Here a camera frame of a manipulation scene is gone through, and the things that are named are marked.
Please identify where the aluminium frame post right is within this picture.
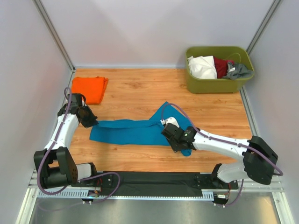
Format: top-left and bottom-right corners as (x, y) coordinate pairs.
(246, 0), (283, 55)

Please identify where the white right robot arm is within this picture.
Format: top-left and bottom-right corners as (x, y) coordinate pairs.
(161, 123), (281, 189)

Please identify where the aluminium front rail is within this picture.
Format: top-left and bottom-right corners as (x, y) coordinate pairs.
(37, 171), (281, 203)

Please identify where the white t-shirt with green stripe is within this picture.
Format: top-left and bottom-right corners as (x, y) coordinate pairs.
(187, 56), (217, 79)

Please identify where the grey t-shirt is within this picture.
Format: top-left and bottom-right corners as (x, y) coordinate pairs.
(222, 62), (254, 80)

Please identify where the aluminium frame post left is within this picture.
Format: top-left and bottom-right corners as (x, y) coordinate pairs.
(33, 0), (75, 72)

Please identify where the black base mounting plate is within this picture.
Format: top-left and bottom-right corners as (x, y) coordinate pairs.
(73, 171), (238, 197)

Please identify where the folded orange t-shirt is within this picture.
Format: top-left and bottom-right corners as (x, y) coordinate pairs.
(71, 77), (108, 105)

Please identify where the dark red t-shirt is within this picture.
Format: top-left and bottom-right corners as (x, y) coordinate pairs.
(213, 56), (234, 79)

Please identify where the green plastic laundry basket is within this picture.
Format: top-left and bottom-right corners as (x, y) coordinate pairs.
(185, 46), (254, 93)

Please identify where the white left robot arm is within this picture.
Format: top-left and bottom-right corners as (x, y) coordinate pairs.
(34, 93), (98, 190)

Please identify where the aluminium frame post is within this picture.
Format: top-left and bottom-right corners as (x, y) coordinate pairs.
(246, 0), (283, 55)
(33, 0), (75, 72)

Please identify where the blue t-shirt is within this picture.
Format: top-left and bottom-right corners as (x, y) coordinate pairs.
(89, 101), (191, 146)

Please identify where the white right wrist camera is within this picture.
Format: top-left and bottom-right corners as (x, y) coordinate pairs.
(160, 117), (180, 127)

